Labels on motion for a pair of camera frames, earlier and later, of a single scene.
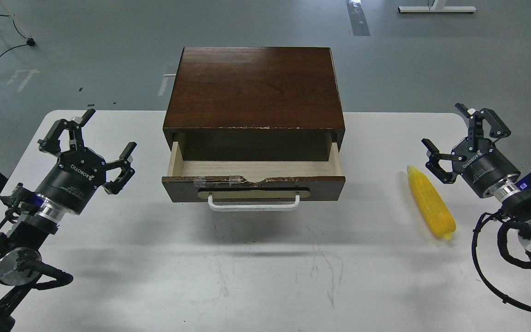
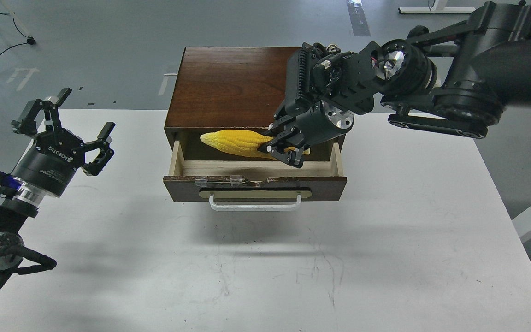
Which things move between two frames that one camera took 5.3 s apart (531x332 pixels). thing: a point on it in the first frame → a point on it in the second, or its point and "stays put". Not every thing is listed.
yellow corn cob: x=434 y=212 → x=244 y=142
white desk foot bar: x=438 y=9 stays put
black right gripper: x=482 y=168 → x=314 y=121
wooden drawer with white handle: x=253 y=185 stays put
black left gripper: x=78 y=174 → x=50 y=164
